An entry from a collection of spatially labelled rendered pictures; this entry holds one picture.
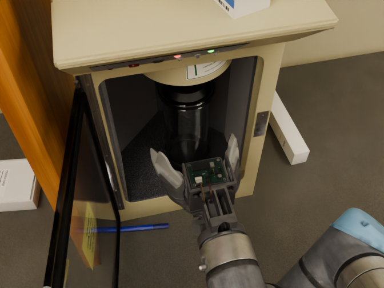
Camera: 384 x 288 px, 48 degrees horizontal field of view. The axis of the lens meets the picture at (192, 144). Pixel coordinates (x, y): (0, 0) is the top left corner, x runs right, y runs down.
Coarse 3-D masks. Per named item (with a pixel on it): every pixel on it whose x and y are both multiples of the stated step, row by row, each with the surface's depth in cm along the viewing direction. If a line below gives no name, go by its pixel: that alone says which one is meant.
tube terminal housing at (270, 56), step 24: (264, 48) 65; (96, 72) 61; (120, 72) 62; (144, 72) 63; (264, 72) 69; (264, 96) 74; (240, 168) 95; (240, 192) 98; (120, 216) 94; (144, 216) 97
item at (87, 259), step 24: (72, 120) 55; (96, 168) 68; (96, 192) 67; (72, 216) 51; (96, 216) 66; (72, 240) 51; (96, 240) 65; (48, 264) 43; (72, 264) 50; (96, 264) 64
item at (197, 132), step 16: (208, 96) 78; (176, 112) 80; (192, 112) 79; (208, 112) 84; (176, 128) 84; (192, 128) 83; (208, 128) 88; (176, 144) 88; (192, 144) 87; (176, 160) 92; (192, 160) 92
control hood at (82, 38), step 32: (64, 0) 51; (96, 0) 51; (128, 0) 51; (160, 0) 51; (192, 0) 51; (288, 0) 51; (320, 0) 51; (64, 32) 47; (96, 32) 47; (128, 32) 47; (160, 32) 47; (192, 32) 47; (224, 32) 47; (256, 32) 48; (288, 32) 48; (64, 64) 45; (96, 64) 46
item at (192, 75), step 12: (228, 60) 72; (156, 72) 69; (168, 72) 68; (180, 72) 68; (192, 72) 68; (204, 72) 69; (216, 72) 70; (168, 84) 69; (180, 84) 69; (192, 84) 69
